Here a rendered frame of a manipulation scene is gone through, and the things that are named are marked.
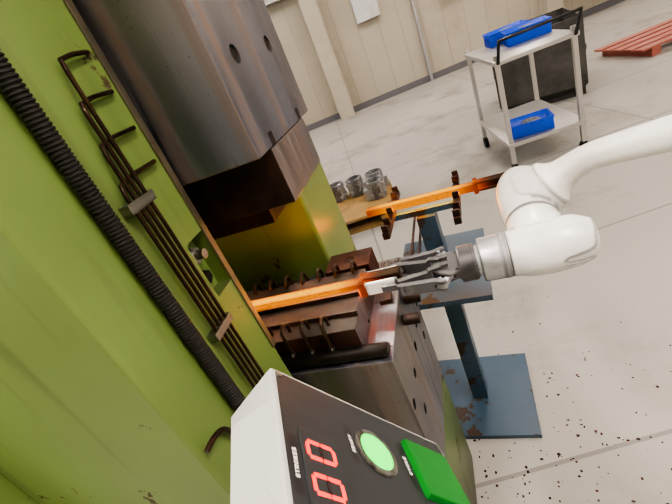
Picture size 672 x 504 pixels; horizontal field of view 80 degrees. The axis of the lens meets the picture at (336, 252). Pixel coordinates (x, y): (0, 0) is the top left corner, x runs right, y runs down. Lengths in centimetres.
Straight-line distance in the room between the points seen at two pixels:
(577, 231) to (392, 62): 826
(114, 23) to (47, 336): 40
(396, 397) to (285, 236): 53
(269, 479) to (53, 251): 32
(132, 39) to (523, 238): 70
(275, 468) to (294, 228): 82
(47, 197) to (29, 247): 6
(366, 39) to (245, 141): 829
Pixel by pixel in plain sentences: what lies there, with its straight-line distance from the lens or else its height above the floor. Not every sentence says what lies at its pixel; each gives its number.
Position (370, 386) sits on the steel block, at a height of 85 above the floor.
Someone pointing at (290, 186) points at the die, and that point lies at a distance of 68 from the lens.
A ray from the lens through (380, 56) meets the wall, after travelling 891.
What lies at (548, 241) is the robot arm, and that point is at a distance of 81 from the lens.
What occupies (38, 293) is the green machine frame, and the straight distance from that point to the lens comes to 52.
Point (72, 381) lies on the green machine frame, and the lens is 61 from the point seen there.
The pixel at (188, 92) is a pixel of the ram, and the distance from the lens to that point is 63.
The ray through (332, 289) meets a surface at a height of 101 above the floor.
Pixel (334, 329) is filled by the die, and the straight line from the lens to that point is 84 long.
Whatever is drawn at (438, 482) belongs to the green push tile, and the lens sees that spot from 53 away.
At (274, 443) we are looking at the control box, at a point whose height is 120.
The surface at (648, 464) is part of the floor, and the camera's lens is 175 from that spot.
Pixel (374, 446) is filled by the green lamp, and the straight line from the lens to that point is 48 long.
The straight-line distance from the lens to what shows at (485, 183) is 130.
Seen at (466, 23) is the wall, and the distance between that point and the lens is 931.
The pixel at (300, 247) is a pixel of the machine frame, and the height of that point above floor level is 101.
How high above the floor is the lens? 147
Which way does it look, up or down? 26 degrees down
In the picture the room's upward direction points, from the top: 24 degrees counter-clockwise
